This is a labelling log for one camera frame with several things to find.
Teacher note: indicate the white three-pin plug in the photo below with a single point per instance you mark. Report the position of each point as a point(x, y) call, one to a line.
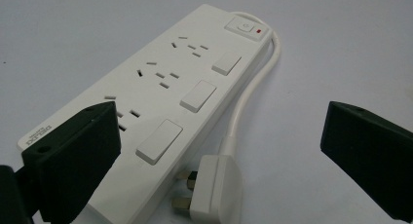
point(216, 188)

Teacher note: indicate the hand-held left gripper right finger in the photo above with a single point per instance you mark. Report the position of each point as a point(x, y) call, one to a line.
point(373, 152)

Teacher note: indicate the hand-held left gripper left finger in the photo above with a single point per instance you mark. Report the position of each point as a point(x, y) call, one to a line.
point(74, 159)

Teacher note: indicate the white power strip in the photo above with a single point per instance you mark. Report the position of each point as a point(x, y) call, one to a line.
point(181, 87)

